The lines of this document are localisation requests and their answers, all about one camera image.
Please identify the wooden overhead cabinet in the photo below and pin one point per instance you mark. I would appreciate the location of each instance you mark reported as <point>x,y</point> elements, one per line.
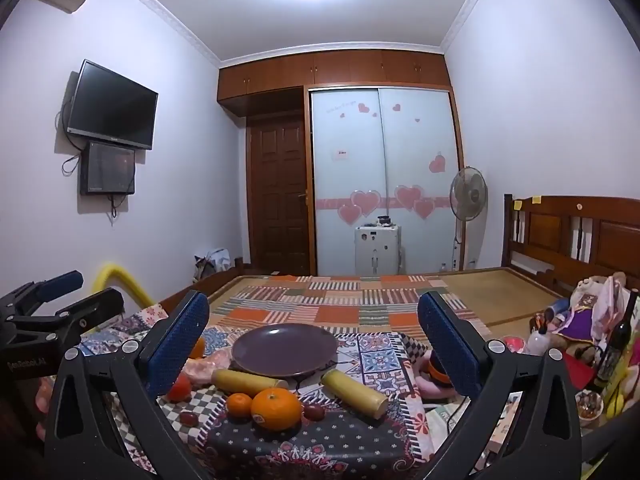
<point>340,67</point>

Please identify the wooden bed headboard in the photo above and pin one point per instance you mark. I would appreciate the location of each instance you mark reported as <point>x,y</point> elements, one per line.
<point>575,230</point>

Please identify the sliding wardrobe with pink hearts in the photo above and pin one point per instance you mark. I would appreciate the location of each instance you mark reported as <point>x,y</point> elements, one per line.
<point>385,160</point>

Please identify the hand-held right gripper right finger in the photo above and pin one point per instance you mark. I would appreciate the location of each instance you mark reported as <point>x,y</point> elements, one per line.
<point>450,347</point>

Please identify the white boxy appliance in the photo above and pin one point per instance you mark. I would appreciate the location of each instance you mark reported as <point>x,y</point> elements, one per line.
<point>377,252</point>

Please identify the pink gift bag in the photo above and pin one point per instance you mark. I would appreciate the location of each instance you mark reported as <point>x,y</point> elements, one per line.
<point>610,305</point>

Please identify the person's left hand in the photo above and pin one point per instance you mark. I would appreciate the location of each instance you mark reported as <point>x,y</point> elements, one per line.
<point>43,402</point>

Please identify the large orange with sticker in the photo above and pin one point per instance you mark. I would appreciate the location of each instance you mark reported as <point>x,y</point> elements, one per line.
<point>276,410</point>

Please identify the brown wooden door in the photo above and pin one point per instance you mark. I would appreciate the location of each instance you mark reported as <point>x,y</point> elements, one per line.
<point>277,195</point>

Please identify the clear plastic bottle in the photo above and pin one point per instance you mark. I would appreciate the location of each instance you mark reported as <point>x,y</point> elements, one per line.
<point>537,344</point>

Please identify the purple dressed plush toy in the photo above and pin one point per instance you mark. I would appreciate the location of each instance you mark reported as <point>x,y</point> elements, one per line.
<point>580,317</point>

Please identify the patterned tile-print cloth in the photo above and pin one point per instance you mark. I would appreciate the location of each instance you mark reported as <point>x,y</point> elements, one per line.
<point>350,440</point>

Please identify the small tangerine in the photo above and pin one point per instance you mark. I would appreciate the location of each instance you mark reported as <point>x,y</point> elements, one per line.
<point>239,405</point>

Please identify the red box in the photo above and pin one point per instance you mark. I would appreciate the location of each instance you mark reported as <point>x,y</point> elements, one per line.
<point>580,375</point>

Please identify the red tomato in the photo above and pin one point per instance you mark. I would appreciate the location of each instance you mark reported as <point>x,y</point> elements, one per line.
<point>179,389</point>

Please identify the black and orange case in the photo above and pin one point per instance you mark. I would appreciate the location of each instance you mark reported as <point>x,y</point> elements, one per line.
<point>440,372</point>

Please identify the striped patchwork blanket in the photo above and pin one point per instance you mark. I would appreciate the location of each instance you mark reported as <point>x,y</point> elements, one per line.
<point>340,305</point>

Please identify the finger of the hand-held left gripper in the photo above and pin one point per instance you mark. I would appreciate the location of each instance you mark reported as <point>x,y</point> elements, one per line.
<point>59,284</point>
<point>92,307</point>

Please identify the dark wine bottle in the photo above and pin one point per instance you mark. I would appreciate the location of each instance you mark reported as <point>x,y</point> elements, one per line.
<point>612,350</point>

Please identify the wall-mounted black television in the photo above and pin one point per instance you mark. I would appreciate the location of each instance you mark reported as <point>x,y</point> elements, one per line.
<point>112,105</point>

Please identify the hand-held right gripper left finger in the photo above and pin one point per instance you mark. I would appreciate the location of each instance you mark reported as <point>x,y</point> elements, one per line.
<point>179,345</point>

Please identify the woven straw bed mat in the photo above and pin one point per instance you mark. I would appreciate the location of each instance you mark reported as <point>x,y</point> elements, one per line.
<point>500,295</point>

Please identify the yellow banana piece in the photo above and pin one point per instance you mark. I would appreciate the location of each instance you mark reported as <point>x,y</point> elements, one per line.
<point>352,391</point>
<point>247,382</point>

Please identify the pile of clothes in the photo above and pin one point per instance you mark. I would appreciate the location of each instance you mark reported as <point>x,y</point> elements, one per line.
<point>215,262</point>

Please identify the purple round plate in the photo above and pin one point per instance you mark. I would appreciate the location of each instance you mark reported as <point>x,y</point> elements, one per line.
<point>285,350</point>

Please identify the standing electric fan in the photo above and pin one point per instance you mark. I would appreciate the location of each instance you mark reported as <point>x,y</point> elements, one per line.
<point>468,192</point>

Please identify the small black wall monitor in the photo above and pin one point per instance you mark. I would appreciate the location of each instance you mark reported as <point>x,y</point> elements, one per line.
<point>107,167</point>

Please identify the red flat packet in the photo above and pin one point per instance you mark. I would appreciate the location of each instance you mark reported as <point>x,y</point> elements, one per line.
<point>515,344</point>

